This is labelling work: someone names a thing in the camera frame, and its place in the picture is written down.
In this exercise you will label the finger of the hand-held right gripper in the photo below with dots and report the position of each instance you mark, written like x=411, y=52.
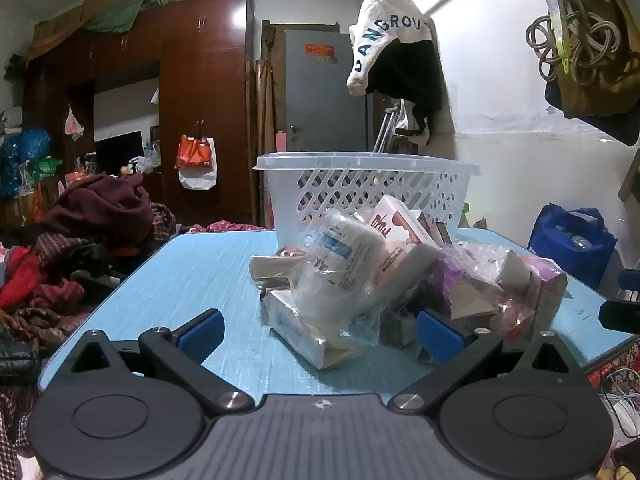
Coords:
x=631, y=279
x=620, y=316

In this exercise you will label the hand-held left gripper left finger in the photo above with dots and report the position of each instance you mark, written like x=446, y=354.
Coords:
x=202, y=335

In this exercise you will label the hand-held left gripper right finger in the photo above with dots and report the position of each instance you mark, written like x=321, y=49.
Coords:
x=440, y=337

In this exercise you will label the white plastic basket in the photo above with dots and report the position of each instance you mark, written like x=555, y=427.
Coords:
x=350, y=185

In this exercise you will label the blue shopping bag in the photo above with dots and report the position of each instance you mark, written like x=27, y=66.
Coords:
x=565, y=255

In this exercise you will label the purple packet in clear bag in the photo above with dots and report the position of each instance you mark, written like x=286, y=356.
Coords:
x=540, y=275

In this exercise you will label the beige cardboard box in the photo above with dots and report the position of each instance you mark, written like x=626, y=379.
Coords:
x=265, y=267

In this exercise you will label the white cardboard box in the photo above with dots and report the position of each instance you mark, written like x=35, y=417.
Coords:
x=295, y=321

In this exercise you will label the pink and white box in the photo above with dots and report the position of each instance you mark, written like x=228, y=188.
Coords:
x=397, y=240

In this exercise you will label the white bottle in clear bag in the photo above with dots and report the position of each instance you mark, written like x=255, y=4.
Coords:
x=335, y=265

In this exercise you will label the white plastic bag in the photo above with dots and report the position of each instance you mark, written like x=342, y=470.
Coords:
x=197, y=179

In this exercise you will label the red plaid clothes pile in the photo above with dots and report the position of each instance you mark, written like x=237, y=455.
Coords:
x=45, y=290

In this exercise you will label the maroon clothes pile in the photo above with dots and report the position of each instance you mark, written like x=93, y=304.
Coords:
x=100, y=205

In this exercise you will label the orange plastic bag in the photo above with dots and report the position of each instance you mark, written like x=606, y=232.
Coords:
x=192, y=152

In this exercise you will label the olive bag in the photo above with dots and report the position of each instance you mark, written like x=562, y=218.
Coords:
x=615, y=90

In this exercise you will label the black monitor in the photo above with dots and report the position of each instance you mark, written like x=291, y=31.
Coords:
x=117, y=150

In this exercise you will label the pink paper strip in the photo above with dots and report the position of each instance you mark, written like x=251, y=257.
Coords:
x=281, y=142

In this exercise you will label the metal crutches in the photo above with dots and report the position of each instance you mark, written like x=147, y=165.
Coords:
x=387, y=125

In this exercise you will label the green plastic bag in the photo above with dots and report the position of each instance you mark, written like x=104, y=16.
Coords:
x=46, y=166

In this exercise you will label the wooden planks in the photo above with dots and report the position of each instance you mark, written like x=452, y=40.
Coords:
x=267, y=110

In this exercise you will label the small pink white bag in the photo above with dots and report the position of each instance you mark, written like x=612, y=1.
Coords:
x=74, y=124

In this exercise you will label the brown wooden wardrobe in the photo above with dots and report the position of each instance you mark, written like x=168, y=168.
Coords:
x=210, y=85

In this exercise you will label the blue plastic sack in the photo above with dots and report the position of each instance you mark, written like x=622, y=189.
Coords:
x=25, y=147

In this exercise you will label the grey door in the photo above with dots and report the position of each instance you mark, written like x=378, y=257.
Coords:
x=325, y=100

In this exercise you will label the black garment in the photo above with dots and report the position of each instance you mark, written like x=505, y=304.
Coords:
x=405, y=75

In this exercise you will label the red door sticker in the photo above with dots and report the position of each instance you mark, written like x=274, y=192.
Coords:
x=320, y=50

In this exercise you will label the white hoodie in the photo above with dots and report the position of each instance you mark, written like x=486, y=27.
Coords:
x=385, y=25

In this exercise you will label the green tarp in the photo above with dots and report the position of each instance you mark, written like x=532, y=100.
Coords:
x=117, y=15

